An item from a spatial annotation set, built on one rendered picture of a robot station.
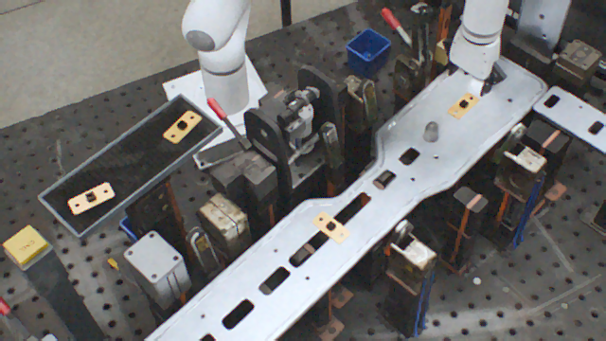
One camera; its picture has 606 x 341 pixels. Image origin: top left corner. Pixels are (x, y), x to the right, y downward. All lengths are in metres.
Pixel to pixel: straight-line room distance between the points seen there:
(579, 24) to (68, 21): 2.39
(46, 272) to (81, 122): 0.82
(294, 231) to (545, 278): 0.68
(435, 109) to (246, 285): 0.63
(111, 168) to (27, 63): 2.02
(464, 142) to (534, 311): 0.45
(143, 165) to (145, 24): 2.06
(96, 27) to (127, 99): 1.34
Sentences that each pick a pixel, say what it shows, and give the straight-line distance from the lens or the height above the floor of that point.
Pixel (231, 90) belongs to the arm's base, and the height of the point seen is 0.91.
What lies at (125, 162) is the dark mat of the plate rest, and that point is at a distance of 1.57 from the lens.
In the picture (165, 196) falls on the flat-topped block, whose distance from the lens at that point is 1.65.
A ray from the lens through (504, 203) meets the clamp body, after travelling 1.84.
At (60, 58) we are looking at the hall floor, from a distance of 3.52.
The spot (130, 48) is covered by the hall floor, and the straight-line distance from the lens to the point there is 3.47.
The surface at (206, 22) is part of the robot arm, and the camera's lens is 1.73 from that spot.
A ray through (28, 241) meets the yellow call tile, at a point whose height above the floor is 1.16.
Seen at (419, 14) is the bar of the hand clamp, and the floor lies 1.21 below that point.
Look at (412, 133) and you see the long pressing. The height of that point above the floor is 1.00.
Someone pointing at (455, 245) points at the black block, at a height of 0.81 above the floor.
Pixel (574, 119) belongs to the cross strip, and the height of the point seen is 1.00.
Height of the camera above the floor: 2.38
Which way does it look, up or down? 55 degrees down
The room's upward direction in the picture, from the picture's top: 2 degrees counter-clockwise
